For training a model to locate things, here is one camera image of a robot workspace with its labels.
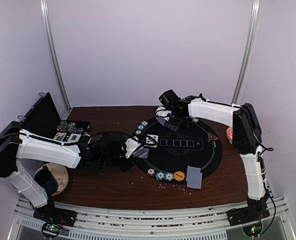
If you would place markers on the chips row in case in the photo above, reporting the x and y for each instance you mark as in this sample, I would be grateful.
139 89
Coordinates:
67 127

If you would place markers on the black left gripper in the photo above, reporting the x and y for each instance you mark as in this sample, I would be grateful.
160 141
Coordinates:
125 167

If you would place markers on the round black poker mat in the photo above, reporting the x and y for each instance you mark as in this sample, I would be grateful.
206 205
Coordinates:
176 150

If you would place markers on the blue green 50 chip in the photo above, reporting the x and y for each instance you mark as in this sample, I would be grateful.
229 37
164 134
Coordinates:
140 127
160 176

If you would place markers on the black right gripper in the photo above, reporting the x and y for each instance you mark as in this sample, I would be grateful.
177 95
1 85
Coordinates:
174 127

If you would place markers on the red white patterned bowl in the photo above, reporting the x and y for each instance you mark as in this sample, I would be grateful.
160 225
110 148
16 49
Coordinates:
229 134

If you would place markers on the white playing card box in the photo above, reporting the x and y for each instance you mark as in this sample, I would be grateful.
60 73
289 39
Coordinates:
73 138

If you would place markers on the single blue-backed playing card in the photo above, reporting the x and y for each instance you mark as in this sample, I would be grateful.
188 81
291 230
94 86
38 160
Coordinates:
161 120

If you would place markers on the aluminium frame post left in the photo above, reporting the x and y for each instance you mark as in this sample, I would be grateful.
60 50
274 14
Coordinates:
53 54

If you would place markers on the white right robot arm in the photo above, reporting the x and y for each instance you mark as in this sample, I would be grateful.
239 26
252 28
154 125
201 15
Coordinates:
246 130

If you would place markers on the aluminium frame post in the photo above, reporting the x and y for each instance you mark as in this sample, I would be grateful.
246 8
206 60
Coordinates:
248 50
53 54

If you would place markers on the yellow big blind button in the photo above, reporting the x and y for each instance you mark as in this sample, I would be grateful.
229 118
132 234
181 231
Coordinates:
179 176

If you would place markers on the orange black 100 chip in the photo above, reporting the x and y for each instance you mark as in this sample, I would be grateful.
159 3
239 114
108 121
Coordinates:
151 172
138 132

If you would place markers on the dark blue mug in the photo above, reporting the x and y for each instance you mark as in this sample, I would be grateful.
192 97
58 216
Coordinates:
45 179

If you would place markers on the blue playing card deck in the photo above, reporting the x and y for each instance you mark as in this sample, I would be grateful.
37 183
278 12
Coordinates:
141 153

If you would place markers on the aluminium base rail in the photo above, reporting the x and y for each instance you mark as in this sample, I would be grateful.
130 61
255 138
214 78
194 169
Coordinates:
206 223

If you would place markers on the aluminium frame post right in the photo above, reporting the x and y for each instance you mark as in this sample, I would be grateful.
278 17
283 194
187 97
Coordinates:
248 50

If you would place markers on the red triangular all-in marker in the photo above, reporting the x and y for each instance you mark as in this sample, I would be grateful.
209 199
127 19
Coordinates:
212 137

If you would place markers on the black poker set case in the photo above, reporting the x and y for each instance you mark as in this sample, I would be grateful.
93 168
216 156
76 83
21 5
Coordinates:
43 118

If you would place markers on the blue-backed playing card box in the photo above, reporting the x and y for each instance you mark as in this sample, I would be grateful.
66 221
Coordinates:
60 136

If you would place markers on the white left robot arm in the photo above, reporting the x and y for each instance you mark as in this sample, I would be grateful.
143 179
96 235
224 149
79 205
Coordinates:
17 143

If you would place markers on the beige patterned plate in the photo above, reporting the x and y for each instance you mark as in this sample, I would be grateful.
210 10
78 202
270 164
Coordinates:
60 173

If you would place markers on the face-up playing card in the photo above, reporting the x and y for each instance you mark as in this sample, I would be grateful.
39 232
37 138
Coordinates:
151 140

